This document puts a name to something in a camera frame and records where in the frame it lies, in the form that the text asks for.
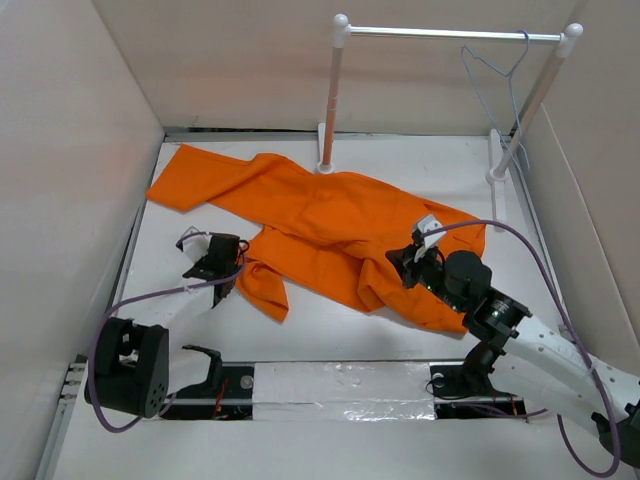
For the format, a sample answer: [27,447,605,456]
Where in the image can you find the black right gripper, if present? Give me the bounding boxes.
[385,241,466,314]

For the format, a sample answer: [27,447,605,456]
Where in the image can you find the orange trousers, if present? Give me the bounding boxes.
[147,145,471,333]

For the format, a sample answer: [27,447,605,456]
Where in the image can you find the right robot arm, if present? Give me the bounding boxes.
[386,245,639,467]

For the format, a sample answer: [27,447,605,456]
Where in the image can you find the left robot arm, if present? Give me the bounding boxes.
[85,229,249,434]

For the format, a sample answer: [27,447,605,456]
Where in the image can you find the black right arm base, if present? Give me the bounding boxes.
[425,361,527,420]

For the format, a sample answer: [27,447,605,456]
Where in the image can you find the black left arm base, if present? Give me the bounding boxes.
[159,345,255,421]

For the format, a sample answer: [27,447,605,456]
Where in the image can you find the silver tape strip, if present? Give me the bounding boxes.
[252,361,436,422]

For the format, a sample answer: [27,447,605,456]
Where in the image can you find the white garment rack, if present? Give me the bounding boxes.
[315,14,584,222]

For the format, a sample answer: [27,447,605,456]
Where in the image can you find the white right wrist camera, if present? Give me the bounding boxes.
[412,214,446,263]

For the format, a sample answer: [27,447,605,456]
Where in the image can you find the blue wire hanger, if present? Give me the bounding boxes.
[460,30,531,173]

